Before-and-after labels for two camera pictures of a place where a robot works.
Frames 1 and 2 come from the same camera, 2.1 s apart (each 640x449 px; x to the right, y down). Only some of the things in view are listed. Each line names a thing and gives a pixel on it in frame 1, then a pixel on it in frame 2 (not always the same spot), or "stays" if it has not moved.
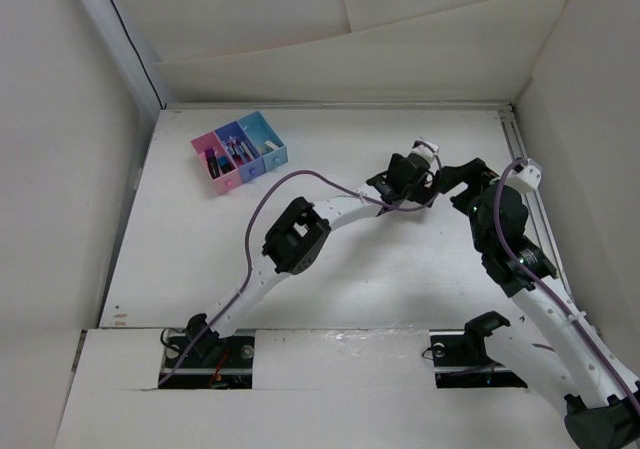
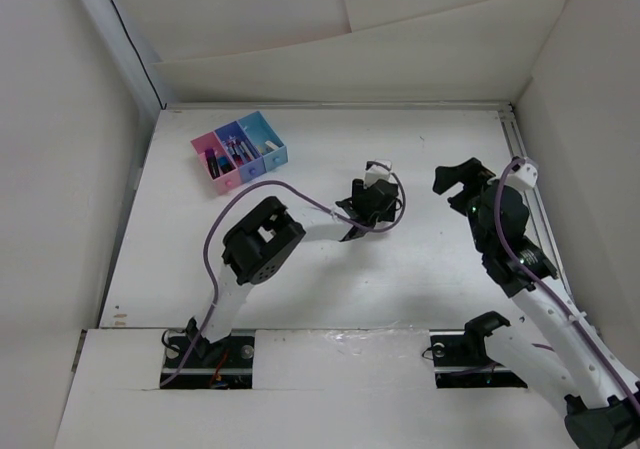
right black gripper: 475,173 stays
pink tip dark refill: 239,153 stays
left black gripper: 423,194 to 359,189
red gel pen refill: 244,153 stays
